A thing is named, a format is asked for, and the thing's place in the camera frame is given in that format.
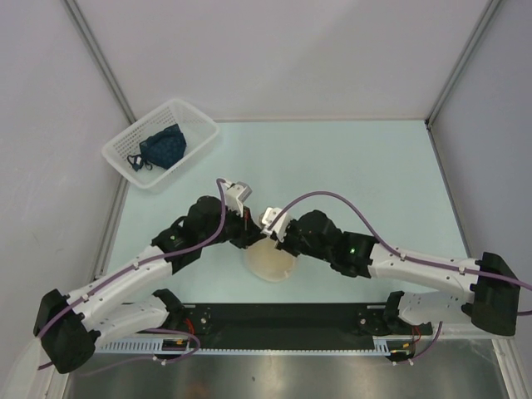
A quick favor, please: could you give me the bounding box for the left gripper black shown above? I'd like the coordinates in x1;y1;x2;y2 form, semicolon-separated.
199;203;265;249

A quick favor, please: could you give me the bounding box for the beige mesh laundry bag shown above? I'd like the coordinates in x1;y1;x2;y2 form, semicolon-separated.
244;237;297;283

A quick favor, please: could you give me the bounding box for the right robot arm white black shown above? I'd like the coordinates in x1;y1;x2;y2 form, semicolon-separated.
262;209;520;337

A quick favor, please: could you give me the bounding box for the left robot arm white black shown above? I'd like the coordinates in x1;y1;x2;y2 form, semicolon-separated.
33;186;264;374

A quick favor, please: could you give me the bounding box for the dark blue bra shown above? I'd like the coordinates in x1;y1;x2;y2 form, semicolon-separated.
126;124;187;172

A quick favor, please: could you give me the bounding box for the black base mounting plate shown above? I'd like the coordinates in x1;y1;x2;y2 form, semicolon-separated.
136;302;434;351

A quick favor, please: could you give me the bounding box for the white plastic perforated basket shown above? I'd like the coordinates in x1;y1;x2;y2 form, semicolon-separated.
101;99;220;193

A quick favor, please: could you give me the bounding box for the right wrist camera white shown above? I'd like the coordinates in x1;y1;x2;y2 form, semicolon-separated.
259;207;293;242

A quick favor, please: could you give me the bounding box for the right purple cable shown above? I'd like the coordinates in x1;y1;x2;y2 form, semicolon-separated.
273;190;532;367

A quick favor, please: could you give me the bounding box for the purple cable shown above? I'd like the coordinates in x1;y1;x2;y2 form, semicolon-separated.
32;178;229;377
273;190;532;367

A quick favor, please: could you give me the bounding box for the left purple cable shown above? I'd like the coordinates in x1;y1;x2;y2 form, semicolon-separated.
32;178;229;377

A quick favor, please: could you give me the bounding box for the white slotted cable duct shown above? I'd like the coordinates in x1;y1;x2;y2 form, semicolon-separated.
96;337;413;357

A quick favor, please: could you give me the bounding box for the left aluminium frame post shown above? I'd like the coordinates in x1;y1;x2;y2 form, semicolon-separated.
61;0;136;125

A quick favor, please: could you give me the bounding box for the aluminium frame post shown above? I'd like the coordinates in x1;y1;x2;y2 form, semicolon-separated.
61;0;136;125
425;0;505;131

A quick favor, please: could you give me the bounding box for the right aluminium frame post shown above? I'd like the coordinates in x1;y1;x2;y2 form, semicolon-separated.
425;0;505;131

